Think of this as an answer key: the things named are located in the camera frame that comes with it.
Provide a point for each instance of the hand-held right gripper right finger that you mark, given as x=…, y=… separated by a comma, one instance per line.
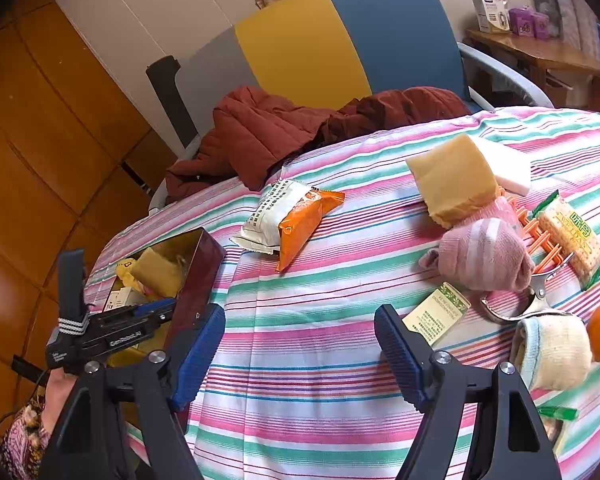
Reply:
x=400, y=360

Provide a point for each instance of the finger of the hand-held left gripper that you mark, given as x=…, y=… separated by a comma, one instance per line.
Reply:
x=155, y=309
x=72, y=285

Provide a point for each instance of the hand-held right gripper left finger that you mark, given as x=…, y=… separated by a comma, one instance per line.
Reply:
x=197, y=360

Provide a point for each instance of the white carton box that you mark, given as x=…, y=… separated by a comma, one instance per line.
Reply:
x=125, y=299

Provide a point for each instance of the yellow sponge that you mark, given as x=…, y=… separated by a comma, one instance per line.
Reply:
x=157, y=272
x=455, y=180

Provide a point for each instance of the yellow snack packet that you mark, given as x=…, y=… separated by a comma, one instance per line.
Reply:
x=126, y=270

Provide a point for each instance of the gold metal tin box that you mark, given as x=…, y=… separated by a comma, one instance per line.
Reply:
x=200, y=275

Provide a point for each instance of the pink striped sock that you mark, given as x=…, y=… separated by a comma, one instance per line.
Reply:
x=480, y=260

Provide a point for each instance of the metal clip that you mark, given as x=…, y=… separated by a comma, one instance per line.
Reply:
x=535, y=297

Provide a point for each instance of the cream sock with blue trim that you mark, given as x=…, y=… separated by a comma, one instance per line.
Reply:
x=560, y=355

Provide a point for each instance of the green plastic stick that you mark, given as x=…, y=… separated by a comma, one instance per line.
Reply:
x=560, y=413

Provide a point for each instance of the wooden block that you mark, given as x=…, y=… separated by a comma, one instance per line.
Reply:
x=559, y=437

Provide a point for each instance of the person's left forearm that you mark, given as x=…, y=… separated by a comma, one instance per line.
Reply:
x=35, y=430

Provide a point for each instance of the striped cloth covered desktop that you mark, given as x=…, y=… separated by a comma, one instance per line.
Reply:
x=330, y=320

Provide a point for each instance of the white snack packet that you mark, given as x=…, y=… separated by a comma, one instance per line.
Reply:
x=270, y=215

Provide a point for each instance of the wooden wardrobe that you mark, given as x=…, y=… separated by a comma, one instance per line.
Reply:
x=40, y=135

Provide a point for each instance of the orange snack packet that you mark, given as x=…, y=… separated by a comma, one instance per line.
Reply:
x=305, y=220

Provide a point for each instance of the red-brown padded jacket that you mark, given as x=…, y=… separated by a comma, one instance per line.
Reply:
x=260, y=135

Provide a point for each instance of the green edged cracker packet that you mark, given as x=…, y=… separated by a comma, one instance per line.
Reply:
x=572, y=240

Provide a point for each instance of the white sponge block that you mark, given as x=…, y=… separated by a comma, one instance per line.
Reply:
x=505, y=165

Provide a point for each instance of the grey yellow blue chair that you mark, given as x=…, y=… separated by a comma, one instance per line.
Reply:
x=300, y=45

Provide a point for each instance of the wooden side shelf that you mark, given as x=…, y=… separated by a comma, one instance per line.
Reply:
x=540, y=55

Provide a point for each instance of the purple box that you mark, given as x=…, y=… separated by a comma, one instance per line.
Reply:
x=542, y=26
x=521, y=22

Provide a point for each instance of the white carton on shelf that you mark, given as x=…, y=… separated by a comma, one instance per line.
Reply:
x=490, y=10

